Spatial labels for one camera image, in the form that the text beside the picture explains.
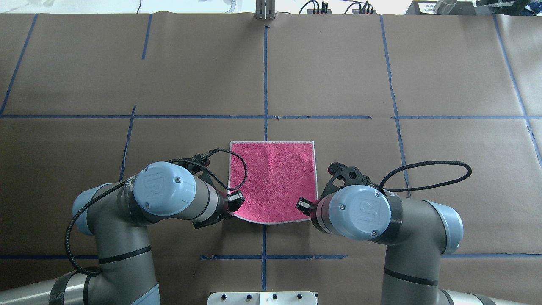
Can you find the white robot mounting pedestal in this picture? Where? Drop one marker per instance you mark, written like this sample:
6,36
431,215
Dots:
264,298

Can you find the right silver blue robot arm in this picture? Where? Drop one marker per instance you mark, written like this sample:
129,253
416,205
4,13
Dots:
416,233

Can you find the black box under cup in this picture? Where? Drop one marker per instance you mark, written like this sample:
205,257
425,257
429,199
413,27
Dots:
425,7

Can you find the pink towel with white edge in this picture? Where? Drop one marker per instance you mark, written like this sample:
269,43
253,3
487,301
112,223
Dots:
277,174

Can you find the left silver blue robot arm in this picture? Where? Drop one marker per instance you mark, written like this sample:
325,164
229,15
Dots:
107,241

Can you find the small metal cup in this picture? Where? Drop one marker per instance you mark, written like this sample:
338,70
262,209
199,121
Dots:
444,7

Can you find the aluminium frame post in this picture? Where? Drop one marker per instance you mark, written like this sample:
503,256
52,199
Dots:
265,9

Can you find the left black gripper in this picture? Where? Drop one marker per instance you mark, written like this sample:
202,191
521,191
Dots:
223,203

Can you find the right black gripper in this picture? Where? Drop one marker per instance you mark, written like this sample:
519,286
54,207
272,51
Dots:
303,205

